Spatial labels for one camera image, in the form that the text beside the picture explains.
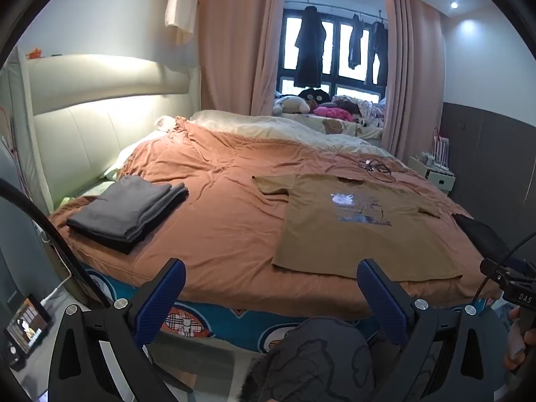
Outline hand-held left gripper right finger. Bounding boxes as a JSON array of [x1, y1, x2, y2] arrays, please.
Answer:
[[356, 258, 509, 402]]

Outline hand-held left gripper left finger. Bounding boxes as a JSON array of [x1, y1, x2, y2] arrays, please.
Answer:
[[48, 257, 187, 402]]

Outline brown printed t-shirt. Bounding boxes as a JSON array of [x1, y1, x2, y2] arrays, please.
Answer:
[[251, 173, 463, 281]]

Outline person's right hand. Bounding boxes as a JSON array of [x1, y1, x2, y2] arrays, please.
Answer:
[[505, 305, 529, 372]]

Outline blue printed bed sheet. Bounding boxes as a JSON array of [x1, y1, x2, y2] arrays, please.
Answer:
[[81, 260, 499, 353]]

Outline black cloth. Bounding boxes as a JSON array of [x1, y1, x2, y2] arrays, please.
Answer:
[[451, 213, 517, 267]]

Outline folded black garment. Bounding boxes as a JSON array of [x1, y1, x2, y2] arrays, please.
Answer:
[[67, 195, 190, 256]]

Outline person's leg in patterned pants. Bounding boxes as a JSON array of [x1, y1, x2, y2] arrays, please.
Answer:
[[234, 316, 381, 402]]

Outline orange blanket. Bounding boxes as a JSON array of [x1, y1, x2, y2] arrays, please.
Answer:
[[49, 116, 499, 320]]

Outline folded grey garment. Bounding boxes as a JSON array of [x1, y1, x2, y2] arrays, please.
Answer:
[[66, 175, 189, 244]]

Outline white bedside cabinet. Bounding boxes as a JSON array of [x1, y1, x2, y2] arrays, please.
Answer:
[[409, 155, 456, 196]]

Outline smartphone with lit screen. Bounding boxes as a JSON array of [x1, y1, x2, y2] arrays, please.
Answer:
[[3, 294, 54, 372]]

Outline white pillow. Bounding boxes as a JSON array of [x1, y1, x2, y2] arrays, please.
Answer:
[[103, 128, 182, 179]]

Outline white desktop rack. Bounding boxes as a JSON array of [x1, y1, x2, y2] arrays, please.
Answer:
[[430, 136, 452, 171]]

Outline bear print cream bedding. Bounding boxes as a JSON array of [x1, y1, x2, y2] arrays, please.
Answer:
[[280, 111, 384, 140]]

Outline cream padded headboard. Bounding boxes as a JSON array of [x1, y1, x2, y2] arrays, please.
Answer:
[[25, 54, 202, 214]]

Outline pink cloth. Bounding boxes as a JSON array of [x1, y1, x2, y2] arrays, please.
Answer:
[[313, 106, 355, 122]]

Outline white plush toy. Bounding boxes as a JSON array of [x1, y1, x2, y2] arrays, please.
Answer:
[[273, 95, 313, 116]]

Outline black bear plush toy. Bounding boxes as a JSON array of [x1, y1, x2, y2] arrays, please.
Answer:
[[298, 87, 332, 106]]

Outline pink curtain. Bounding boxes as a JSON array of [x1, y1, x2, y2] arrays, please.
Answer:
[[197, 0, 286, 116], [383, 0, 445, 165]]

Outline hanging dark garment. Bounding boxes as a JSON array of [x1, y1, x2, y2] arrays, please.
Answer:
[[367, 20, 391, 85], [347, 13, 370, 70]]

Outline hanging black coat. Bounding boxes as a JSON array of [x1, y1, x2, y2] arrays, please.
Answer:
[[293, 6, 328, 88]]

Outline hanging white garment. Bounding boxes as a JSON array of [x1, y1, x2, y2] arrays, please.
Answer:
[[164, 0, 202, 35]]

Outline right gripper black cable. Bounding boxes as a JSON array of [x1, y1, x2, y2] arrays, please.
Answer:
[[471, 232, 536, 307]]

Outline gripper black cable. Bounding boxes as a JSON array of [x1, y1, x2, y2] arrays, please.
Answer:
[[471, 232, 536, 307], [0, 178, 113, 307]]

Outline white charging cable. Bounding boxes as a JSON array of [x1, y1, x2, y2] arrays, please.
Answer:
[[39, 226, 73, 303]]

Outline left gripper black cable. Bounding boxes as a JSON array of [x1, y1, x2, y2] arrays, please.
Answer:
[[0, 178, 113, 307]]

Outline tangled black cables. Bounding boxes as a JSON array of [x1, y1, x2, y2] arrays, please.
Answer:
[[358, 157, 409, 175]]

